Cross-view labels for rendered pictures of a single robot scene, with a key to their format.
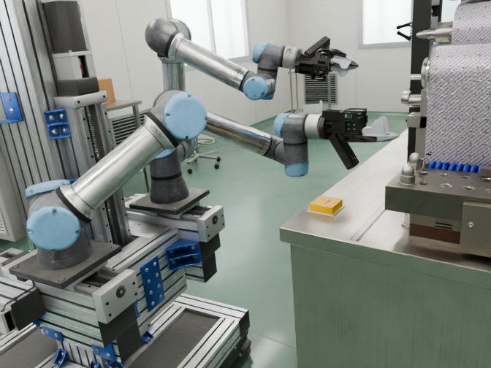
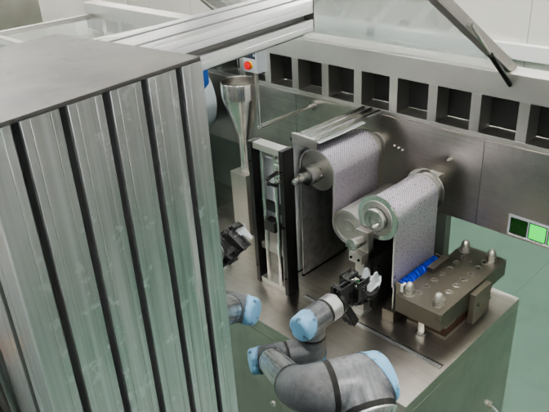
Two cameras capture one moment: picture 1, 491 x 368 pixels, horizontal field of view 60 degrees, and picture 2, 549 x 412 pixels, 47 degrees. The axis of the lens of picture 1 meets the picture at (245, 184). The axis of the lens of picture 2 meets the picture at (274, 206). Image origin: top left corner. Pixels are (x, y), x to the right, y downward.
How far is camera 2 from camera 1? 1.84 m
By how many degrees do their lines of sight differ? 73
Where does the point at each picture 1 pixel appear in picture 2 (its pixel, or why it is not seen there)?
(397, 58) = not seen: outside the picture
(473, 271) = (488, 329)
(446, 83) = (403, 224)
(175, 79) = not seen: hidden behind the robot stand
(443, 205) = (462, 304)
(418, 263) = (471, 347)
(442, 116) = (400, 247)
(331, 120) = (346, 293)
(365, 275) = (449, 383)
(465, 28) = (341, 170)
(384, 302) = (456, 390)
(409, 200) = (450, 314)
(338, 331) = not seen: outside the picture
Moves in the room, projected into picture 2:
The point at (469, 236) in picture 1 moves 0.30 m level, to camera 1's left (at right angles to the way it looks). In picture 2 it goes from (476, 311) to (492, 378)
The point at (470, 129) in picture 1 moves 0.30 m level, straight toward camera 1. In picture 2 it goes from (412, 247) to (506, 275)
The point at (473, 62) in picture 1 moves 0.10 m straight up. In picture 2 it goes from (412, 204) to (413, 174)
